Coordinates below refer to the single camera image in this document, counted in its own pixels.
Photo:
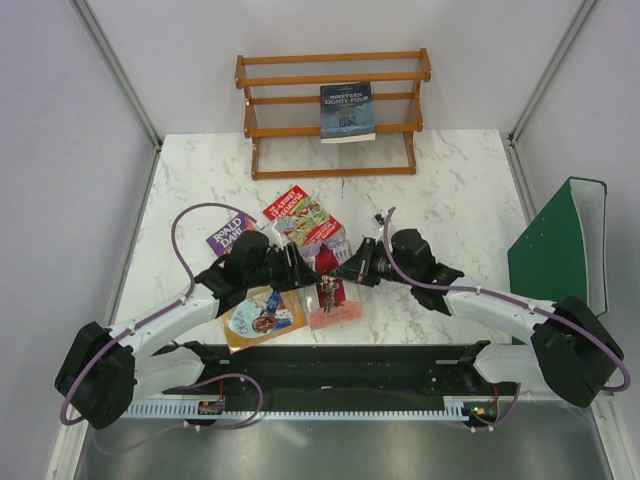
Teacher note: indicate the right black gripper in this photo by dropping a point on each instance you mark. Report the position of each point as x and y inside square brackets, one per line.
[357, 267]

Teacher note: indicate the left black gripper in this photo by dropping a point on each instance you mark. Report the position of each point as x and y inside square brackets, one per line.
[299, 274]

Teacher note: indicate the grey red curtain book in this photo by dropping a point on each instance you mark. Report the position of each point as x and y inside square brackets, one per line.
[332, 302]

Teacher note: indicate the Nineteen Eighty-Four blue book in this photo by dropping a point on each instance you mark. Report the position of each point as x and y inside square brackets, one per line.
[347, 113]

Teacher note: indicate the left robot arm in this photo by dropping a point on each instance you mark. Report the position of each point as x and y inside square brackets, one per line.
[150, 340]

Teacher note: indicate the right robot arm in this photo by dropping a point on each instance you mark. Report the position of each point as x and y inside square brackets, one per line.
[520, 320]

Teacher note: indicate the orange Charlie book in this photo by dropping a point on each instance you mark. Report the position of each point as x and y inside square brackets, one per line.
[263, 315]

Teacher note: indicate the red Treehouse book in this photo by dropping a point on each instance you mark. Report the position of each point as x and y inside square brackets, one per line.
[302, 220]

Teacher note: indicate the Roald Dahl yellow purple book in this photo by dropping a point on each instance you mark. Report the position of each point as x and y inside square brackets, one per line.
[222, 240]

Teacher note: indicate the wooden book rack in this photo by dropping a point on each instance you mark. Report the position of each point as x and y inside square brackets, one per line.
[282, 100]

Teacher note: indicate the green lever arch file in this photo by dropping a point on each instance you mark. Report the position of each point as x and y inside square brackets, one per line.
[562, 252]

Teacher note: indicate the aluminium front rail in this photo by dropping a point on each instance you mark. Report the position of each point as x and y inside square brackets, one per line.
[306, 370]

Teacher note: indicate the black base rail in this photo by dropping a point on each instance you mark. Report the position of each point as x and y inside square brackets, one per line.
[240, 390]

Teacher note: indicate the white slotted cable duct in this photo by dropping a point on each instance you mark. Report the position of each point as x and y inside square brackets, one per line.
[192, 409]

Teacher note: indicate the right aluminium frame post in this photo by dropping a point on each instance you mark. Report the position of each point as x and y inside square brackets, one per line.
[561, 52]

